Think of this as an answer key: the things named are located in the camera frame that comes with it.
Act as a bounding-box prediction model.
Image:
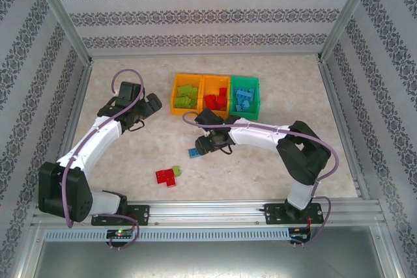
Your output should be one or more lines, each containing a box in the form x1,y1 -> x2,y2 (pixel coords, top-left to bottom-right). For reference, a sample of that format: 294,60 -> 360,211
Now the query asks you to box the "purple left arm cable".
61,68 -> 146,229

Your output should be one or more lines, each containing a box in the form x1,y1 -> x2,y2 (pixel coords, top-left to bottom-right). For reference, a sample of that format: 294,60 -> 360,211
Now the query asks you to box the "aluminium mounting rail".
31,199 -> 382,227

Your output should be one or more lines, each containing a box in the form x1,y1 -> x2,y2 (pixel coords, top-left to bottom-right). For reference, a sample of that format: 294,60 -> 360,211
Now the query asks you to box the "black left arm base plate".
91,204 -> 151,227

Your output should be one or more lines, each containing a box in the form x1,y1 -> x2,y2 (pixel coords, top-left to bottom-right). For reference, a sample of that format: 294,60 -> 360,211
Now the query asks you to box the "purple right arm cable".
181,111 -> 341,196

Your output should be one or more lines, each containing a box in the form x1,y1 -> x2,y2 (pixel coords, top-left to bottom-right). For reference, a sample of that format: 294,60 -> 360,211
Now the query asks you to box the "grey slotted cable duct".
43,228 -> 291,242

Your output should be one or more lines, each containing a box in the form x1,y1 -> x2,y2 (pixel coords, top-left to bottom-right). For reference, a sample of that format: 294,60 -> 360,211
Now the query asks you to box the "aluminium frame post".
27,0 -> 93,64
317,0 -> 381,64

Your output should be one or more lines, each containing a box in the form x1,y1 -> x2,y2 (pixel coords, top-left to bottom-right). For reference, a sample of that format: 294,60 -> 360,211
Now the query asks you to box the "grey metal shelf panel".
12,225 -> 405,278

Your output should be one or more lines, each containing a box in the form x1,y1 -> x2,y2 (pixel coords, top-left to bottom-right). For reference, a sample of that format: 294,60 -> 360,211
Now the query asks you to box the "yellow plastic bin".
199,74 -> 233,120
169,73 -> 205,117

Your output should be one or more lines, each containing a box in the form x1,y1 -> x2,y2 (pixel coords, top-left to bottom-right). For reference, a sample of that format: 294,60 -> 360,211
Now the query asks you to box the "aluminium side rail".
317,56 -> 373,200

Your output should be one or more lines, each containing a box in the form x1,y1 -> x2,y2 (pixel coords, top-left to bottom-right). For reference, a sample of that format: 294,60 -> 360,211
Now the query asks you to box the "green plastic bin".
227,76 -> 262,121

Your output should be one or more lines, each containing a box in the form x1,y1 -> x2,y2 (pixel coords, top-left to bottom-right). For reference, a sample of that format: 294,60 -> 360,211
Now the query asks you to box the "small circuit board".
107,229 -> 135,240
289,225 -> 313,243

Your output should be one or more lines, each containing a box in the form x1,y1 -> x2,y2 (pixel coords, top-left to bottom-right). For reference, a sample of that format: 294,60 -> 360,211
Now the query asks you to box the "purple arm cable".
181,111 -> 341,196
61,68 -> 146,229

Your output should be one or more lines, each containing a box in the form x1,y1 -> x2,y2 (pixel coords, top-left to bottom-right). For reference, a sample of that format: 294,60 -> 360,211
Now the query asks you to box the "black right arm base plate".
264,202 -> 322,225

